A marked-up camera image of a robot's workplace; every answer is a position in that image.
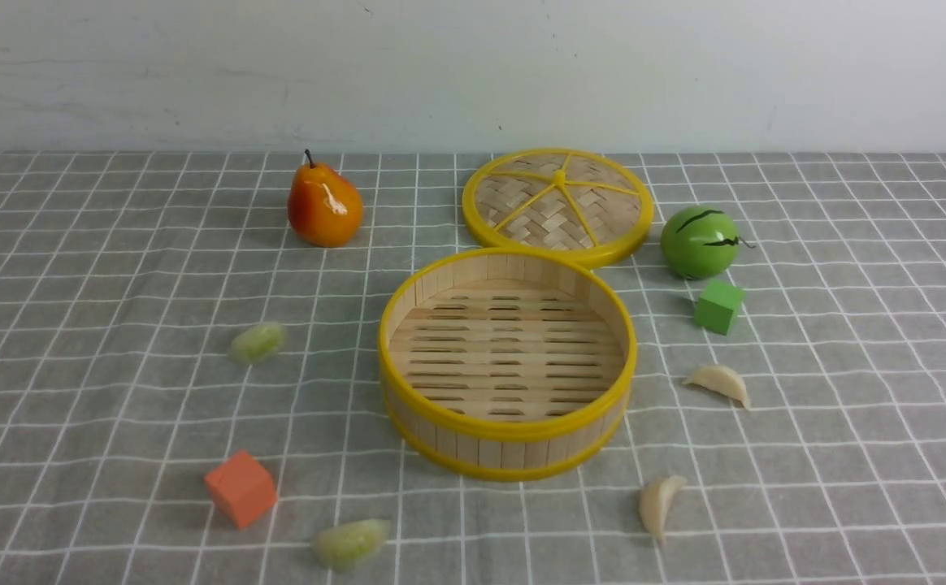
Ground white dumpling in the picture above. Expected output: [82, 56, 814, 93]
[639, 475, 688, 547]
[682, 364, 751, 409]

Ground green dumpling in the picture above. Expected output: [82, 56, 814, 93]
[228, 322, 287, 364]
[312, 518, 392, 573]

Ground orange foam cube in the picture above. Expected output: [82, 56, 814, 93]
[203, 449, 279, 530]

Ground bamboo steamer tray yellow rim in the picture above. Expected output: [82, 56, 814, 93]
[377, 249, 637, 482]

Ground orange toy pear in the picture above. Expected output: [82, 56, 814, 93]
[287, 149, 364, 248]

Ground woven bamboo steamer lid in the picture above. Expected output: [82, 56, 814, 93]
[461, 148, 654, 269]

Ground green foam cube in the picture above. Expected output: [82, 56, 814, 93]
[692, 279, 747, 336]

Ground grey checked tablecloth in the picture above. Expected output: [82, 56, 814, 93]
[0, 152, 946, 584]

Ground green toy melon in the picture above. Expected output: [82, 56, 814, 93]
[660, 205, 757, 280]

